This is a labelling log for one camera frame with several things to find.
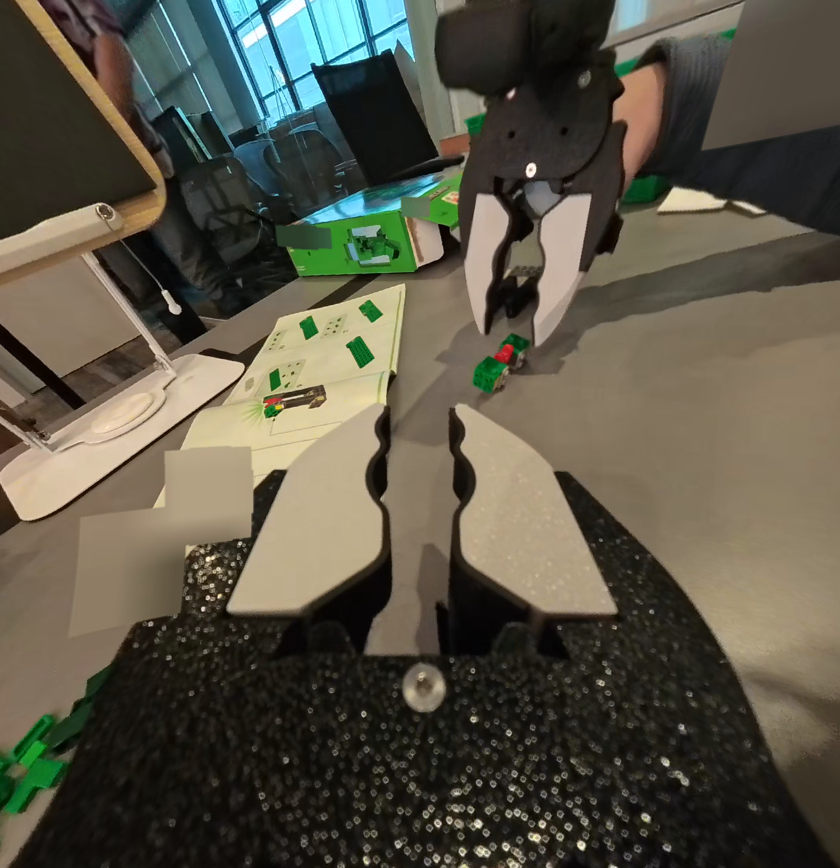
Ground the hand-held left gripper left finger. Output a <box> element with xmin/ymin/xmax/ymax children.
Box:
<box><xmin>226</xmin><ymin>405</ymin><xmax>394</xmax><ymax>638</ymax></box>

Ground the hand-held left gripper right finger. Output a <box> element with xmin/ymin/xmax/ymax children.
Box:
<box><xmin>448</xmin><ymin>403</ymin><xmax>619</xmax><ymax>638</ymax></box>

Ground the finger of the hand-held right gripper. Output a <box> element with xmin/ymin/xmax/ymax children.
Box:
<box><xmin>531</xmin><ymin>194</ymin><xmax>592</xmax><ymax>347</ymax></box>
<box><xmin>464</xmin><ymin>192</ymin><xmax>532</xmax><ymax>336</ymax></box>

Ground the green and red brick assembly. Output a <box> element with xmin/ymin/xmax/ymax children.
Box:
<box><xmin>474</xmin><ymin>334</ymin><xmax>531</xmax><ymax>396</ymax></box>

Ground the person's right forearm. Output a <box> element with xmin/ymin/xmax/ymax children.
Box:
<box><xmin>637</xmin><ymin>37</ymin><xmax>840</xmax><ymax>237</ymax></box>

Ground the grey desk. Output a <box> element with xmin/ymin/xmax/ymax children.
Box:
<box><xmin>0</xmin><ymin>173</ymin><xmax>840</xmax><ymax>868</ymax></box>

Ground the person's right hand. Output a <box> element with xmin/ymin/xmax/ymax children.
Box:
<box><xmin>616</xmin><ymin>66</ymin><xmax>666</xmax><ymax>179</ymax></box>

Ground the green toy brick box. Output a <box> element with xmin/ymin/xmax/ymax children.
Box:
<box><xmin>276</xmin><ymin>173</ymin><xmax>465</xmax><ymax>278</ymax></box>

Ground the white paper sheet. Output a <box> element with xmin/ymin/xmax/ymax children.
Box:
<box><xmin>657</xmin><ymin>186</ymin><xmax>766</xmax><ymax>217</ymax></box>

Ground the brick instruction booklet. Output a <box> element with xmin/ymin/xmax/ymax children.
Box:
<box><xmin>154</xmin><ymin>285</ymin><xmax>407</xmax><ymax>509</ymax></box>

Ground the white stand with black board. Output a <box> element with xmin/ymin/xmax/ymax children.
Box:
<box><xmin>0</xmin><ymin>0</ymin><xmax>246</xmax><ymax>523</ymax></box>

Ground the grey mesh office chair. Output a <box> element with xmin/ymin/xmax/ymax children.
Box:
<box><xmin>183</xmin><ymin>125</ymin><xmax>326</xmax><ymax>225</ymax></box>

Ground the large grid window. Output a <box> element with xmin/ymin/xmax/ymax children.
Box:
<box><xmin>159</xmin><ymin>0</ymin><xmax>414</xmax><ymax>126</ymax></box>

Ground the pile of green bricks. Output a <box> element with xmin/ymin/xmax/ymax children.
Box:
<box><xmin>0</xmin><ymin>668</ymin><xmax>116</xmax><ymax>855</ymax></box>

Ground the white cable with plug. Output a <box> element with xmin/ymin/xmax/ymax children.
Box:
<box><xmin>118</xmin><ymin>234</ymin><xmax>183</xmax><ymax>316</ymax></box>

